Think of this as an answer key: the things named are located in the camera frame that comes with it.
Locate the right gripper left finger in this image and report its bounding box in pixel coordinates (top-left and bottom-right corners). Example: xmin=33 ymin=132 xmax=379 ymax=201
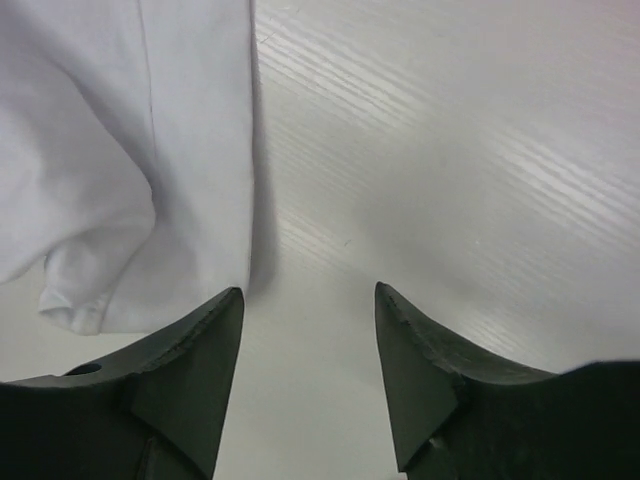
xmin=1 ymin=288 xmax=244 ymax=479

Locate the white skirt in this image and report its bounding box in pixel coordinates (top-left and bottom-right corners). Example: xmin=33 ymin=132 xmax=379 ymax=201
xmin=1 ymin=1 xmax=254 ymax=335

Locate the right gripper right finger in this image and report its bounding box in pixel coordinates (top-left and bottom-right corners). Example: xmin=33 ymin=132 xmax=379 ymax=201
xmin=374 ymin=283 xmax=639 ymax=479

